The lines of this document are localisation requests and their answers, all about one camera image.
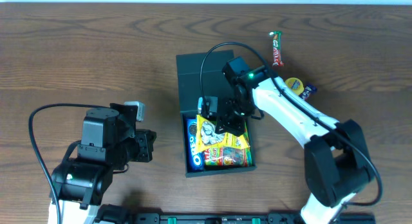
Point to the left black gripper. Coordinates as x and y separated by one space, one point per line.
145 145

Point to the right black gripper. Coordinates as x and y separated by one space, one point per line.
229 120

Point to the yellow Hacks candy bag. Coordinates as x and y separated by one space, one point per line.
207 138

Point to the green Haribo gummy bag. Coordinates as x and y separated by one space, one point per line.
228 157

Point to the blue Oreo cookie pack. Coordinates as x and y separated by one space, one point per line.
196 160

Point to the black gift box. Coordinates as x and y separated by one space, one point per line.
195 71

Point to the yellow round candy tub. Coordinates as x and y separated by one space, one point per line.
295 84

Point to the purple Dairy Milk bar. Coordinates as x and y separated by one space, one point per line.
309 90

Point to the red striped candy pack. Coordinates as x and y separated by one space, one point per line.
276 48

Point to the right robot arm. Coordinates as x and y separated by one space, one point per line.
337 165

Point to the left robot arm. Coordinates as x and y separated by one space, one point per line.
80 186

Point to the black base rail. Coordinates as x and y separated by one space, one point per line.
271 218

